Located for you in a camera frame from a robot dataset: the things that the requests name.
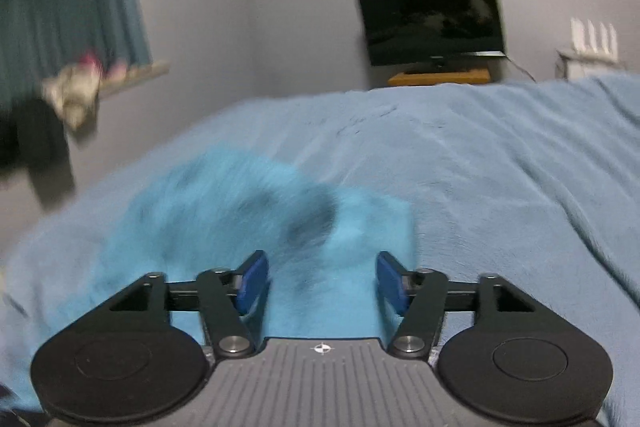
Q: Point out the beige crumpled cloth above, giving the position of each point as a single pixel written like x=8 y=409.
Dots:
x=72 y=97

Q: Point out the light blue bed blanket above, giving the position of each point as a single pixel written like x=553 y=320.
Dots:
x=215 y=207

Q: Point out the black flat screen monitor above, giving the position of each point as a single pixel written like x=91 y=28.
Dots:
x=432 y=24

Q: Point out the dark hanging cloth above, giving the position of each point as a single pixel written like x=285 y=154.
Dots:
x=40 y=147

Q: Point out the dark pink round item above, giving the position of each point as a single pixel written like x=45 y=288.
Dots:
x=91 y=61

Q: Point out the wooden monitor stand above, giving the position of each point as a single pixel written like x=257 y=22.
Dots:
x=440 y=78

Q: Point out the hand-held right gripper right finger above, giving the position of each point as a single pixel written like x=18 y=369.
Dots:
x=391 y=284

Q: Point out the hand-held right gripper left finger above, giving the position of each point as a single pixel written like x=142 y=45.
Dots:
x=250 y=284

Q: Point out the wooden window sill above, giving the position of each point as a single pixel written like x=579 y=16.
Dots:
x=142 y=74

